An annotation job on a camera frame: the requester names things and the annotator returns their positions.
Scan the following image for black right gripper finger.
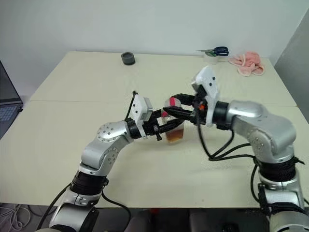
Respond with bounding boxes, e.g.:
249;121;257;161
170;93;195;105
165;107;194;121

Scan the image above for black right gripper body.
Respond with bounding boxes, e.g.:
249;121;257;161
192;93;207;125

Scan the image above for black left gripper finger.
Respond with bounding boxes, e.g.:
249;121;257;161
152;109;169;119
158;118;185;133

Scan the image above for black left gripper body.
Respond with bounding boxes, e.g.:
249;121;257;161
142;115;162;142

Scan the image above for clear glass with brown drink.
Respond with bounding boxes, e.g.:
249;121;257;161
165;119;186;145

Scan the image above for clear bottle with red label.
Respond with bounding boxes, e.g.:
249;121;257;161
162;96;183;121

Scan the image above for pink cloth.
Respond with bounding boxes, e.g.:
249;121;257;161
228;51;266;77

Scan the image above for grey panel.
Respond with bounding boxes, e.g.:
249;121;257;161
274;9;309;109

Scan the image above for grey laptop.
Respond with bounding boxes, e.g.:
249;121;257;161
0;59;24;140

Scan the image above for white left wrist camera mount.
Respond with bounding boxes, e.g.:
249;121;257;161
131;94;154;140

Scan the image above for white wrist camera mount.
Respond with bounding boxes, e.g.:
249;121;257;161
191;65;221;128
131;94;154;140

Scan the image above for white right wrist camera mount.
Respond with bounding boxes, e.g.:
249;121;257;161
191;65;221;128

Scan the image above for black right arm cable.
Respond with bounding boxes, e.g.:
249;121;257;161
196;106;266;213

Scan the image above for blue handled scissors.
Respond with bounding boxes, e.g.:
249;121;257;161
196;46;229;57

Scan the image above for white cable bundle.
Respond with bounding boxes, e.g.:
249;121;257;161
0;204;31;230

